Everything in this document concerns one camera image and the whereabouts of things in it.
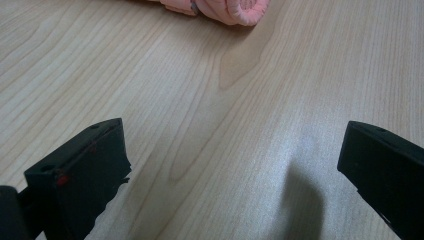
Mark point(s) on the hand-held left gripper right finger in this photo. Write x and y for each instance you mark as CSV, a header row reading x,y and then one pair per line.
x,y
386,173

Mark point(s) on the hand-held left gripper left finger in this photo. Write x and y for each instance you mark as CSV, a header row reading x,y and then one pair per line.
x,y
85,173

